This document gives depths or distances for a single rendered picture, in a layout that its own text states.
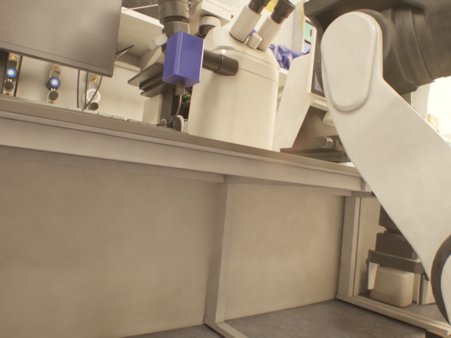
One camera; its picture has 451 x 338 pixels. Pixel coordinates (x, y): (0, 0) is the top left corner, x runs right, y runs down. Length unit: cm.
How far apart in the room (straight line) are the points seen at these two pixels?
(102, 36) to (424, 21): 75
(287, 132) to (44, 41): 98
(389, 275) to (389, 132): 210
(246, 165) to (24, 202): 90
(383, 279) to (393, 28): 216
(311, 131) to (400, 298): 142
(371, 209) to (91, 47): 222
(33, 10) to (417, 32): 81
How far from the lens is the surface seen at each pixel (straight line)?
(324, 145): 117
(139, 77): 98
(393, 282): 252
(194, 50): 71
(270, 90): 83
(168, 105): 96
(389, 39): 51
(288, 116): 150
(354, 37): 50
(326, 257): 231
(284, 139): 149
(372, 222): 271
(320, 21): 61
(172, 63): 69
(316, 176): 91
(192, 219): 161
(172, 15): 100
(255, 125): 79
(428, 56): 52
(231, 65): 76
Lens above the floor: 66
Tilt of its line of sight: 4 degrees up
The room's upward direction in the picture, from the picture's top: 5 degrees clockwise
